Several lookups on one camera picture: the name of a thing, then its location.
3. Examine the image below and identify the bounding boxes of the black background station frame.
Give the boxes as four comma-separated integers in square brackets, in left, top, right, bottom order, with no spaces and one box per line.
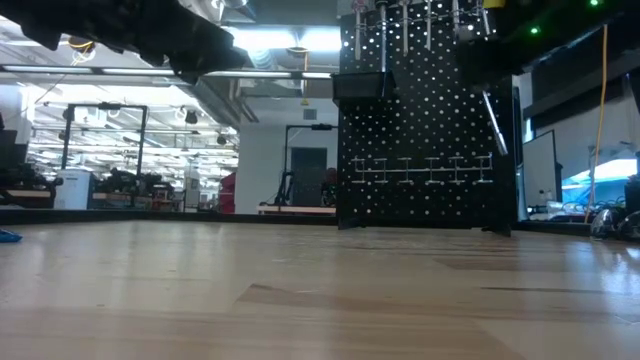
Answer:
[58,103,150,207]
[283,123,340,209]

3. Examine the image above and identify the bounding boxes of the black peg board bin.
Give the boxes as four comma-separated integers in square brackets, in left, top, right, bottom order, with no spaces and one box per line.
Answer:
[330,70,399,101]

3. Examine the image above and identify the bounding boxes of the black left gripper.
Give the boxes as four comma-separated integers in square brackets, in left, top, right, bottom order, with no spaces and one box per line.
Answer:
[0,0,250,85]

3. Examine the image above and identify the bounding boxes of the black perforated peg board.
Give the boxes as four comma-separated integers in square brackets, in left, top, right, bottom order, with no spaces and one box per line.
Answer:
[337,0,520,237]

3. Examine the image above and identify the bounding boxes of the eyeglasses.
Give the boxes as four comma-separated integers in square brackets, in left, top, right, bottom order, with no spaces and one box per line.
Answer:
[589,208,640,243]

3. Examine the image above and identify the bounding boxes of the dark door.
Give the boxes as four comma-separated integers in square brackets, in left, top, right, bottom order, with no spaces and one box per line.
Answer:
[290,147,329,208]

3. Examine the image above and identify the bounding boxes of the bright ceiling light panel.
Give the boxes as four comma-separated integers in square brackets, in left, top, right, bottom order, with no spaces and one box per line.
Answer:
[232,27,344,54]

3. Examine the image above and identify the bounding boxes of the clear red striped screwdriver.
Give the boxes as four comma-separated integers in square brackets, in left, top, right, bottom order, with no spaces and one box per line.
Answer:
[351,0,369,62]

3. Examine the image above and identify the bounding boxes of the chrome extension bar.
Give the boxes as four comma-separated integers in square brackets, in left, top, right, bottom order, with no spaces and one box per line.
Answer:
[477,0,492,37]

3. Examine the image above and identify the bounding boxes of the grey black handled screwdriver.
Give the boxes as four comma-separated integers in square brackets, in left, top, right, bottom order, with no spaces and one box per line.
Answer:
[481,89,510,157]

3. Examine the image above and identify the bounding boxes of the black ceiling device yellow cable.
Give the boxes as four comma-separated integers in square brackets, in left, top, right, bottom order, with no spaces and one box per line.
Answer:
[67,35,96,66]

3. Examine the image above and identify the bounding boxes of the white board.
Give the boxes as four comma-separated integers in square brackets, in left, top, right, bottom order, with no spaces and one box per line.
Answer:
[521,129,565,222]

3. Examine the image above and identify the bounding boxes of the background wooden table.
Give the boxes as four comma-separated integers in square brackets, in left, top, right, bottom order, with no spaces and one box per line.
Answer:
[256,205,339,216]

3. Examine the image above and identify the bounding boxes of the white box dark panel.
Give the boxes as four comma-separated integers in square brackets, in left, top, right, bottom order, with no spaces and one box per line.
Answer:
[53,168,96,210]

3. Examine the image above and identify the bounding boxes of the silver wire ring tool rack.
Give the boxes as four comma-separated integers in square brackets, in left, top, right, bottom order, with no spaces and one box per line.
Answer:
[349,0,494,31]
[349,153,495,187]

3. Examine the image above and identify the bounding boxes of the cluttered background workbench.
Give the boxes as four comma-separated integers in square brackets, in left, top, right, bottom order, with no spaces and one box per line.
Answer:
[0,164,177,211]

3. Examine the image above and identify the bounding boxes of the red cabinet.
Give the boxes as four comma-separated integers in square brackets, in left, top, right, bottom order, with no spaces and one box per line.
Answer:
[218,172,237,215]

